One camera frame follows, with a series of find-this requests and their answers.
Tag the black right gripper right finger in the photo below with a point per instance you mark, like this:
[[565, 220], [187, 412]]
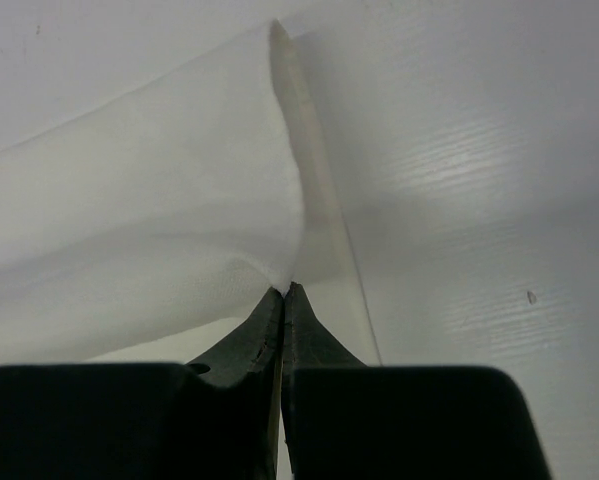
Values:
[[344, 419]]

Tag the white cloth napkin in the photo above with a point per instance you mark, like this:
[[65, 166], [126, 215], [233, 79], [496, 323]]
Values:
[[148, 227]]

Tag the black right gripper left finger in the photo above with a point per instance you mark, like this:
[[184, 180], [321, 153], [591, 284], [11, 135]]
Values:
[[215, 417]]

